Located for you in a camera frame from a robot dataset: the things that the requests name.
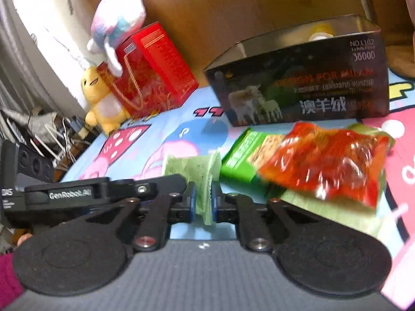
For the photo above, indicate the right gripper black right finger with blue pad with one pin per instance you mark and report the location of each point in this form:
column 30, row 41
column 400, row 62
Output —
column 315, row 253

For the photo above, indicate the yellow duck plush toy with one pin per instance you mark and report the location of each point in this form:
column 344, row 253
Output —
column 106, row 111

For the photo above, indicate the wooden board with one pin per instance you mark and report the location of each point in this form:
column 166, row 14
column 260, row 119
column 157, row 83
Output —
column 203, row 29

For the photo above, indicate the brown seat cushion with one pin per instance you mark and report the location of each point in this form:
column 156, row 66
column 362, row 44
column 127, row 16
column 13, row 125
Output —
column 401, row 60

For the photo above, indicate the person's left hand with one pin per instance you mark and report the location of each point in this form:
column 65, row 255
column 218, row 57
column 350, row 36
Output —
column 23, row 238

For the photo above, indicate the pink blue plush toy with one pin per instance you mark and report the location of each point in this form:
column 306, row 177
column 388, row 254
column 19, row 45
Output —
column 113, row 22

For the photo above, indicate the black sheep print box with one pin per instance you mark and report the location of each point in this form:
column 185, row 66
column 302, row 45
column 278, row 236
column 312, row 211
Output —
column 322, row 70

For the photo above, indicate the Peppa Pig bed sheet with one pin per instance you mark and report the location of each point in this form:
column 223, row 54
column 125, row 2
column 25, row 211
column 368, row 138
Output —
column 138, row 150

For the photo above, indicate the red snack bag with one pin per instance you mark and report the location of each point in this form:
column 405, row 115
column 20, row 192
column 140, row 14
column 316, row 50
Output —
column 331, row 164

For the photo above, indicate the green cracker packet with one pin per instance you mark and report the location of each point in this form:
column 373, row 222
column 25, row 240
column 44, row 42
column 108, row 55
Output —
column 250, row 151

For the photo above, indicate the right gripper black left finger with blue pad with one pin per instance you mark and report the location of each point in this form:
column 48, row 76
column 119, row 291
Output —
column 89, row 252

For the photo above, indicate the light green snack packet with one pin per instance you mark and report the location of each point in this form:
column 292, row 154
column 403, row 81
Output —
column 202, row 170

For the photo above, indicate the red gift bag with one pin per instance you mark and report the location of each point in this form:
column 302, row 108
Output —
column 155, row 77

